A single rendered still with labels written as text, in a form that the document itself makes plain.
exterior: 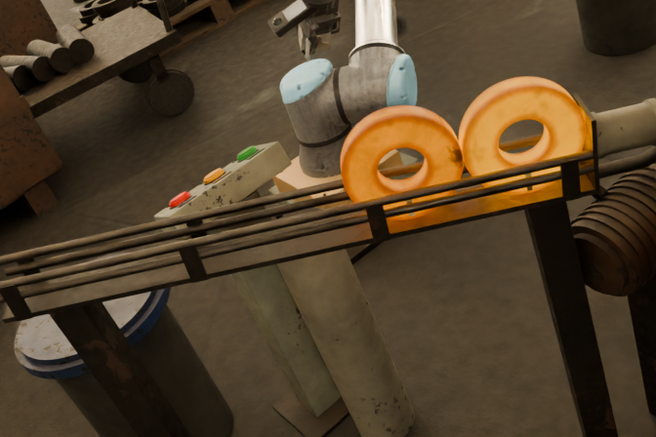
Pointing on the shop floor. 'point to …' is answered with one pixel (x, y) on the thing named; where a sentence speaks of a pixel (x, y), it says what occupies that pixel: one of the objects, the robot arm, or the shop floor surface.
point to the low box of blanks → (23, 154)
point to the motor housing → (626, 258)
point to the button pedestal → (272, 297)
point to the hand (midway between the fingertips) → (305, 55)
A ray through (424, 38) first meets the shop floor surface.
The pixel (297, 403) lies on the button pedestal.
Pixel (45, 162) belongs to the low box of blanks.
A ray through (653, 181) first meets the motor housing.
